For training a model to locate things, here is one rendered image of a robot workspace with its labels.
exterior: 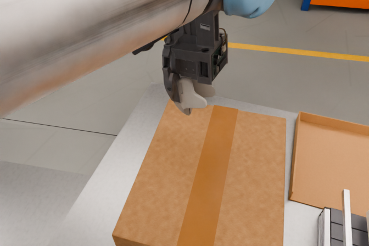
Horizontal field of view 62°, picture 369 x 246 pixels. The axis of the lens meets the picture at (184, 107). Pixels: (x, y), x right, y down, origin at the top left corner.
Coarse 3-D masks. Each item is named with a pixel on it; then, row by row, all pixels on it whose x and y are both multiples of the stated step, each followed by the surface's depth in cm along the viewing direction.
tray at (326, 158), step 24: (312, 120) 98; (336, 120) 95; (312, 144) 92; (336, 144) 92; (360, 144) 92; (312, 168) 86; (336, 168) 86; (360, 168) 86; (312, 192) 81; (336, 192) 81; (360, 192) 81
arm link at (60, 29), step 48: (0, 0) 12; (48, 0) 13; (96, 0) 15; (144, 0) 17; (192, 0) 20; (240, 0) 22; (0, 48) 12; (48, 48) 13; (96, 48) 16; (0, 96) 13
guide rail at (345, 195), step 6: (342, 192) 67; (348, 192) 67; (342, 198) 67; (348, 198) 66; (342, 204) 66; (348, 204) 64; (342, 210) 65; (348, 210) 64; (348, 216) 63; (348, 222) 62; (348, 228) 61; (348, 234) 60; (348, 240) 59
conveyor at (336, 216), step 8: (336, 216) 71; (352, 216) 71; (360, 216) 71; (336, 224) 70; (352, 224) 70; (360, 224) 70; (336, 232) 69; (352, 232) 69; (360, 232) 69; (336, 240) 67; (352, 240) 67; (360, 240) 67
